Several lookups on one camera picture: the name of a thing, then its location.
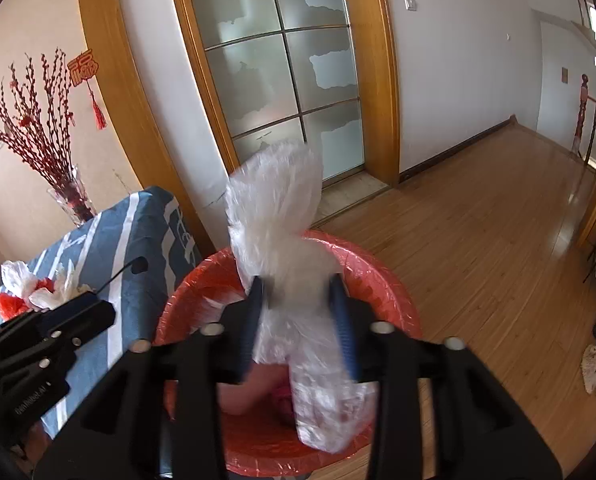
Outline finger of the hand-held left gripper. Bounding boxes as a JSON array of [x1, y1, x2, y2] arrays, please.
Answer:
[[0, 339, 79, 392], [0, 292, 117, 358]]

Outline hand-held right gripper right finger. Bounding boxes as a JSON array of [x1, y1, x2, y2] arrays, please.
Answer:
[[328, 272, 564, 480]]

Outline glass vase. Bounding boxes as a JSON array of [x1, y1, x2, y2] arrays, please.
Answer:
[[47, 166, 99, 227]]

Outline red knot wall ornament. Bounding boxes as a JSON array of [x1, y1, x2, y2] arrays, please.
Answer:
[[67, 49, 109, 131]]

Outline red lined trash bin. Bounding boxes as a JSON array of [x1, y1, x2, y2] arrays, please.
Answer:
[[153, 229, 423, 478]]

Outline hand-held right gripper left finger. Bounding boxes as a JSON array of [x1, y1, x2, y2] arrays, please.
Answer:
[[35, 275, 266, 480]]

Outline red berry branches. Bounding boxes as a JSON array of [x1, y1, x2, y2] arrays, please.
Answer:
[[0, 49, 80, 196]]

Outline red stair post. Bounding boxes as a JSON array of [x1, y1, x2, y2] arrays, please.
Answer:
[[572, 74, 592, 153]]

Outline small white plastic bag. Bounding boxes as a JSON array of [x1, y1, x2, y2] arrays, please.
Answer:
[[0, 260, 35, 297]]

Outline blue white striped tablecloth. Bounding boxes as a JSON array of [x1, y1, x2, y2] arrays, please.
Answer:
[[0, 186, 204, 441]]

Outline frosted glass wooden door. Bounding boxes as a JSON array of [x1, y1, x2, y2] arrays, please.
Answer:
[[165, 0, 401, 187]]

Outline large white translucent plastic bag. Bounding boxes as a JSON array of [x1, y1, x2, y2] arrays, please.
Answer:
[[224, 139, 379, 453]]

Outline red plastic bag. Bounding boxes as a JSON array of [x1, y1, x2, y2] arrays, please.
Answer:
[[0, 277, 54, 319]]

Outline wooden wall trim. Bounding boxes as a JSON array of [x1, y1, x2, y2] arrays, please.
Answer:
[[77, 0, 215, 261]]

